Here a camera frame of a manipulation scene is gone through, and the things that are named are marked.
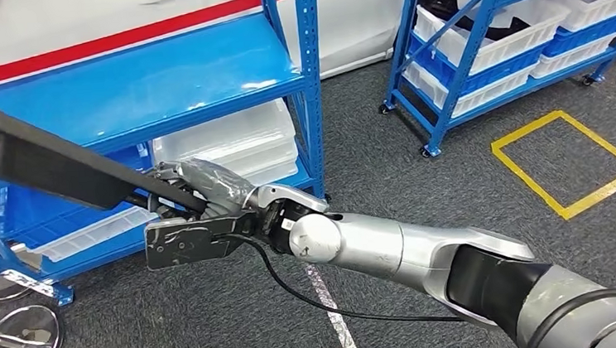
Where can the long black plastic part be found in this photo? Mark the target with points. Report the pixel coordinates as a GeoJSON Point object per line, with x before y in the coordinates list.
{"type": "Point", "coordinates": [54, 165]}

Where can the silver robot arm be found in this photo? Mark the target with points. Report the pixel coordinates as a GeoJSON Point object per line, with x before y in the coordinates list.
{"type": "Point", "coordinates": [379, 244]}

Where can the blue metal shelf rack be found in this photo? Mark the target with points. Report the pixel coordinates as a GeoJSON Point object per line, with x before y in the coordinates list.
{"type": "Point", "coordinates": [168, 79]}

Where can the silver floor tape outline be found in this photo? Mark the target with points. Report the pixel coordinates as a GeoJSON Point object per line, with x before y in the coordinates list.
{"type": "Point", "coordinates": [341, 324]}

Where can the blue wheeled storage rack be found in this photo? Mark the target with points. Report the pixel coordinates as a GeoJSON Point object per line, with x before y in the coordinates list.
{"type": "Point", "coordinates": [459, 72]}

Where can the blue plastic bin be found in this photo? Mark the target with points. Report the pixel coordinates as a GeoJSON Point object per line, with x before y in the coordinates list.
{"type": "Point", "coordinates": [578, 41]}
{"type": "Point", "coordinates": [503, 72]}

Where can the yellow floor tape square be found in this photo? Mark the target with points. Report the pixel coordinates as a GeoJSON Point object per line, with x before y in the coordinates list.
{"type": "Point", "coordinates": [529, 183]}

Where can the large blue plastic crate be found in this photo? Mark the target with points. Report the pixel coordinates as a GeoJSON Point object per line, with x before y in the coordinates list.
{"type": "Point", "coordinates": [41, 215]}

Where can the white car red stripe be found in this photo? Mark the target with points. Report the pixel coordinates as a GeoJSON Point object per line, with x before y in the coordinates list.
{"type": "Point", "coordinates": [54, 27]}

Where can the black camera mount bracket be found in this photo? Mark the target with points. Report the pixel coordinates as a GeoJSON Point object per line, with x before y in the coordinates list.
{"type": "Point", "coordinates": [192, 245]}

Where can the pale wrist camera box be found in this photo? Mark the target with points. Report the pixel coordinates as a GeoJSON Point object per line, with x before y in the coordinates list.
{"type": "Point", "coordinates": [174, 222]}

